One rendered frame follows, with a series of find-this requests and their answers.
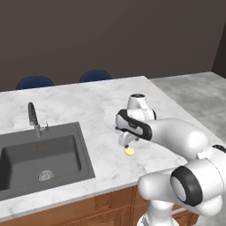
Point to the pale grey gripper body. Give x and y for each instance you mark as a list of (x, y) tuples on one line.
[(127, 137)]

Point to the blue chair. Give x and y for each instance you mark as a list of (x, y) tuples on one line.
[(94, 75), (34, 81)]

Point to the wooden cupboard door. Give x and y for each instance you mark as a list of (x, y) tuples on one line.
[(88, 219), (138, 214)]

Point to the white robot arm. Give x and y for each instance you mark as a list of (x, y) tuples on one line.
[(176, 135)]

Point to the wooden drawer front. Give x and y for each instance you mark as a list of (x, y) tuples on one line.
[(117, 198)]

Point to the dark grey sink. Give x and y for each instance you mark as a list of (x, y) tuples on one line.
[(41, 159)]

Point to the yellow egg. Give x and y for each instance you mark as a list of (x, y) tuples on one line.
[(129, 151)]

